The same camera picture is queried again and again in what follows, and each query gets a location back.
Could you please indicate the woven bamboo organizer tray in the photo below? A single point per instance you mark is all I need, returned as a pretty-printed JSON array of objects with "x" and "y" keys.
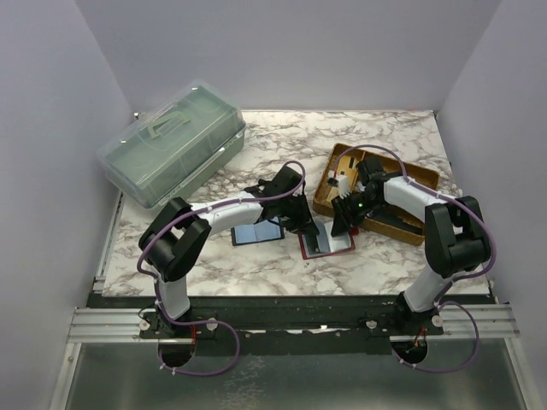
[{"x": 409, "y": 191}]

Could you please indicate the black leather card holder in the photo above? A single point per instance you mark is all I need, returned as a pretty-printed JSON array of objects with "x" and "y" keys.
[{"x": 265, "y": 231}]

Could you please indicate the tan card in tray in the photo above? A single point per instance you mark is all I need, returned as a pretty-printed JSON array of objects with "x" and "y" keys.
[{"x": 347, "y": 166}]

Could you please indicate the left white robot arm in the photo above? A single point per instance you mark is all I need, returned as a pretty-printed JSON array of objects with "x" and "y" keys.
[{"x": 175, "y": 239}]

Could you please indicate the black pen tool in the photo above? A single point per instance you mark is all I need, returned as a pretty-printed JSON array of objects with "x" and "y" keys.
[{"x": 396, "y": 222}]

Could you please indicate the aluminium extrusion rail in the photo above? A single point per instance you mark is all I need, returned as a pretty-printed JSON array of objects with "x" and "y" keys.
[{"x": 125, "y": 325}]

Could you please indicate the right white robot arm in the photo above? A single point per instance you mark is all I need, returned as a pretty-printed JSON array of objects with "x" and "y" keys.
[{"x": 456, "y": 241}]

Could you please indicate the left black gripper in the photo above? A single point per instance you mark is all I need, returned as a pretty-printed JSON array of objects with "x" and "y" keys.
[{"x": 304, "y": 223}]

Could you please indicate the red leather card holder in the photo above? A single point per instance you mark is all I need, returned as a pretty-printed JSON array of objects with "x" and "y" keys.
[{"x": 324, "y": 244}]

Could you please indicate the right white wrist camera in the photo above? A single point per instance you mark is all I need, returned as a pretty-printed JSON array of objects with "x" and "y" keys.
[{"x": 340, "y": 182}]

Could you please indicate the green plastic storage box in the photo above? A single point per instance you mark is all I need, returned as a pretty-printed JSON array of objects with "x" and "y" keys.
[{"x": 174, "y": 148}]

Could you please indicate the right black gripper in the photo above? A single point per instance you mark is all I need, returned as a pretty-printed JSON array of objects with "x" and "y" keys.
[{"x": 344, "y": 218}]

